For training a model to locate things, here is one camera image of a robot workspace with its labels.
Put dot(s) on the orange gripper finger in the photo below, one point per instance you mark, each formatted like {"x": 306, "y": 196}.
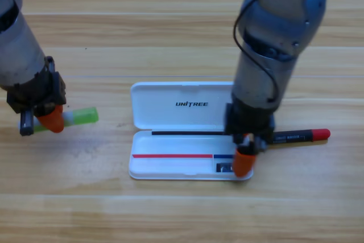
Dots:
{"x": 244, "y": 163}
{"x": 54, "y": 120}

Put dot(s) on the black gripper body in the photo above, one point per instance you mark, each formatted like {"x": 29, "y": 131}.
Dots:
{"x": 39, "y": 92}
{"x": 250, "y": 120}

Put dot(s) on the dark blue eraser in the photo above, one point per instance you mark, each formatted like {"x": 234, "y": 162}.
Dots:
{"x": 224, "y": 167}

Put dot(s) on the green and white highlighter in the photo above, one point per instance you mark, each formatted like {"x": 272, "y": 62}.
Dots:
{"x": 85, "y": 115}

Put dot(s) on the red and black marker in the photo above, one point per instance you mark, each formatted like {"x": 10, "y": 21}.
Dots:
{"x": 301, "y": 135}

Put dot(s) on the white Unitree pencil case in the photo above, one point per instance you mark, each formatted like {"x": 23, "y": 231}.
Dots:
{"x": 170, "y": 117}

